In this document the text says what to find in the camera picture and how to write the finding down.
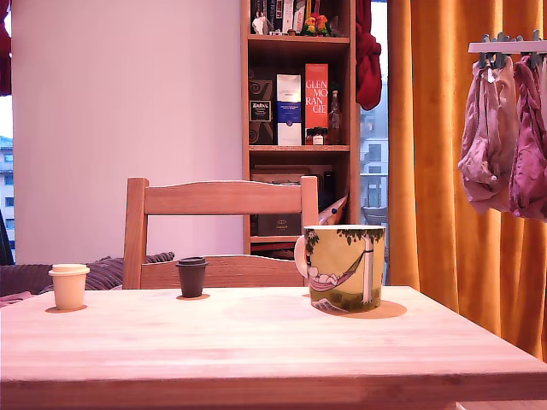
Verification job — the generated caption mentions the cream coffee capsule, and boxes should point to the cream coffee capsule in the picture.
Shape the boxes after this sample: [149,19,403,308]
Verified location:
[48,263,91,311]

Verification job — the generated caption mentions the red cloth at window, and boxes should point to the red cloth at window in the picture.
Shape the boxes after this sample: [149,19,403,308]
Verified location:
[0,0,13,97]

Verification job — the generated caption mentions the patterned paper cone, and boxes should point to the patterned paper cone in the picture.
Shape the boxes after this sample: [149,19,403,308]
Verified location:
[318,194,350,226]

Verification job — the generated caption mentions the white drying rack with pegs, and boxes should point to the white drying rack with pegs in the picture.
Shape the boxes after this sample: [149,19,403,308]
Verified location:
[468,29,547,69]

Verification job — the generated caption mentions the clear glass bottle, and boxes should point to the clear glass bottle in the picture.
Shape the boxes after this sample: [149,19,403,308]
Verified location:
[327,89,343,145]

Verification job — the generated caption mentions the wooden chair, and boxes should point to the wooden chair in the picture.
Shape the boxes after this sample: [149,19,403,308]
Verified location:
[122,175,320,290]

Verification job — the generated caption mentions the colourful parrot figurine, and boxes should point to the colourful parrot figurine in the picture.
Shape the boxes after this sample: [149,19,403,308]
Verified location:
[300,12,332,36]

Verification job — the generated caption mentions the wooden bookshelf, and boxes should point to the wooden bookshelf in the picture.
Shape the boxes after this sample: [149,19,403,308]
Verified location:
[240,0,358,260]

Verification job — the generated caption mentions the pink cloth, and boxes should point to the pink cloth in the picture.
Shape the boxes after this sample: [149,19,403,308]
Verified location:
[0,290,33,308]

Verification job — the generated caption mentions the dark slanted pole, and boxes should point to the dark slanted pole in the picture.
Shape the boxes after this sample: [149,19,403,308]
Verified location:
[0,208,15,265]

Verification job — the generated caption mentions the magenta hanging garment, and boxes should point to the magenta hanging garment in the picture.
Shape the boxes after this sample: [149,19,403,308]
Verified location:
[508,54,547,221]

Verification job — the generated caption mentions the dark purple sofa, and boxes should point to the dark purple sofa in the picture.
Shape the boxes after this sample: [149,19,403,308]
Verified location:
[0,263,56,296]

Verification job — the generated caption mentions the white book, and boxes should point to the white book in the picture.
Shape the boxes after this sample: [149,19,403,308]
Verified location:
[281,0,295,33]

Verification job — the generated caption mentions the orange curtain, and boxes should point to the orange curtain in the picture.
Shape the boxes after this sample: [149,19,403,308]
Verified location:
[387,0,547,362]

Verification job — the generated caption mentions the knotted red cloth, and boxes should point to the knotted red cloth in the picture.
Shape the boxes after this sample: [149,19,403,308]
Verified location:
[355,0,383,111]

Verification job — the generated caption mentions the dark patterned whisky box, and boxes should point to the dark patterned whisky box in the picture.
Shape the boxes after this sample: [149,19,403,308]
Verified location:
[249,67,274,146]

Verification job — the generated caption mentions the black gift box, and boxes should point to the black gift box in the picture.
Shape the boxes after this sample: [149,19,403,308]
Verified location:
[256,213,303,237]

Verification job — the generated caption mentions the purple corduroy cushion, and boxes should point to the purple corduroy cushion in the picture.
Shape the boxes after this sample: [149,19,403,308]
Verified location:
[40,251,176,294]

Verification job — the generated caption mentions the pale pink hanging garment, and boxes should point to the pale pink hanging garment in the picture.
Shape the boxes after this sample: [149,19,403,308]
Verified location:
[457,55,520,215]

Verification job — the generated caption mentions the white figurine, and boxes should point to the white figurine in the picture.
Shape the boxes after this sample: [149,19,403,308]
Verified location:
[250,11,274,35]

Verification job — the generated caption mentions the dark brown coffee capsule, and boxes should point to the dark brown coffee capsule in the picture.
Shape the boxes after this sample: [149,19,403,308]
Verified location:
[175,256,210,299]

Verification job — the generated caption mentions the white and blue whisky box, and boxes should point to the white and blue whisky box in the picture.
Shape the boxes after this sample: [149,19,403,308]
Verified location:
[276,73,303,146]

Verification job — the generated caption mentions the yellow illustrated hammock mug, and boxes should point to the yellow illustrated hammock mug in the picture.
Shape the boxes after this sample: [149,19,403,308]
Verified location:
[293,224,387,315]

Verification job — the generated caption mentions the red whisky box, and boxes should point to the red whisky box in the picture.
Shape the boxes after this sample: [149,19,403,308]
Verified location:
[304,63,330,146]

